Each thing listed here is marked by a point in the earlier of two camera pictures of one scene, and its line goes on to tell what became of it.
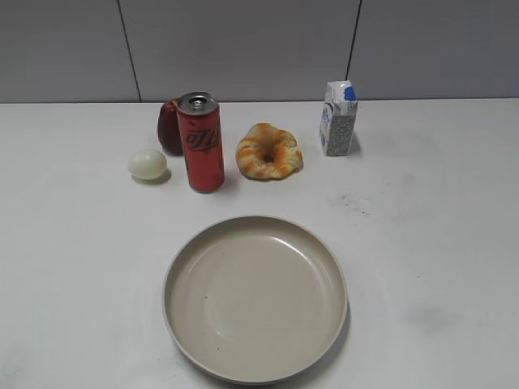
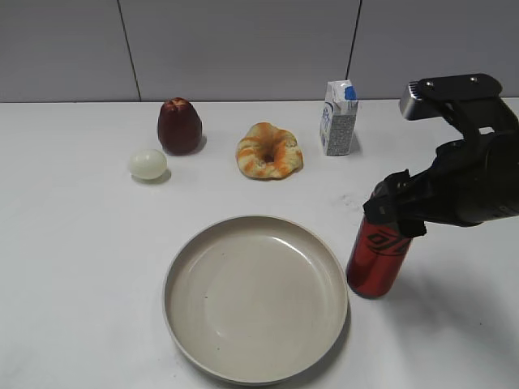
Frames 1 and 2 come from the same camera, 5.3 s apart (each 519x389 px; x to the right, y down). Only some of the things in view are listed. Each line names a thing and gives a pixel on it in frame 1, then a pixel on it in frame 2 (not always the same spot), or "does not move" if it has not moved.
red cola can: (202, 134) -> (377, 254)
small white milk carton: (338, 117) does not move
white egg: (147, 164) does not move
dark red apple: (169, 129) does not move
